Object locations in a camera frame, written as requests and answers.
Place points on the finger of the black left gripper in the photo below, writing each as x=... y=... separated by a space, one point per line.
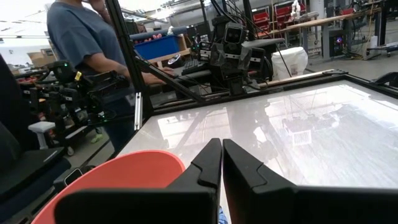
x=245 y=60
x=217 y=60

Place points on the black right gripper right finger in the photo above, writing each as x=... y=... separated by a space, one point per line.
x=311 y=205

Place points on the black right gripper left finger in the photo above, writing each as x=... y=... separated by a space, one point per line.
x=140 y=207

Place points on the coral red bowl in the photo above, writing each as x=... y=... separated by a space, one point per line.
x=124 y=171

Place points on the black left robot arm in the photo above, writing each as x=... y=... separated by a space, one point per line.
x=237 y=87

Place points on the black keyboard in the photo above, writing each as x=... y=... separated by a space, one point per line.
x=196 y=67

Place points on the grey flat desk panel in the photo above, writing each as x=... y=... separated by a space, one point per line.
x=264 y=43

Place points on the white bin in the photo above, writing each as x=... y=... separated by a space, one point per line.
x=289 y=62

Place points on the red bin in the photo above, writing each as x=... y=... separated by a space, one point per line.
x=261 y=18
x=283 y=12

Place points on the blue bin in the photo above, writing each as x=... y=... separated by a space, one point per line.
x=158 y=46

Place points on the black smartphone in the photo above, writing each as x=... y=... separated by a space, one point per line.
x=73 y=176

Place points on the long wooden workbench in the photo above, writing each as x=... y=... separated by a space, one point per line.
x=311 y=23

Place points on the black computer with lit fan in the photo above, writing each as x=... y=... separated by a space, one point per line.
x=337 y=42

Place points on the black office chair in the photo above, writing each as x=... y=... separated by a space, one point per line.
x=18 y=174

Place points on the white stool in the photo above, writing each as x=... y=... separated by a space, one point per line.
x=42 y=127

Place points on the black equipment cart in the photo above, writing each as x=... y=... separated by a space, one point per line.
x=71 y=93

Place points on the flat cart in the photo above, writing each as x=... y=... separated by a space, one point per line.
x=382 y=48

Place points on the person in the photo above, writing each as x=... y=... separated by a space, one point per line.
x=81 y=37

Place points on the cardboard box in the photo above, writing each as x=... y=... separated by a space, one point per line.
x=40 y=59

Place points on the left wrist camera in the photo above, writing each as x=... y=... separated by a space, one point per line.
x=234 y=34

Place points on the black aluminium table frame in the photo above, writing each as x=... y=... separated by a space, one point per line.
x=132 y=62

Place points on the silver metal bracket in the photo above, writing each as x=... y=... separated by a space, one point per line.
x=138 y=112

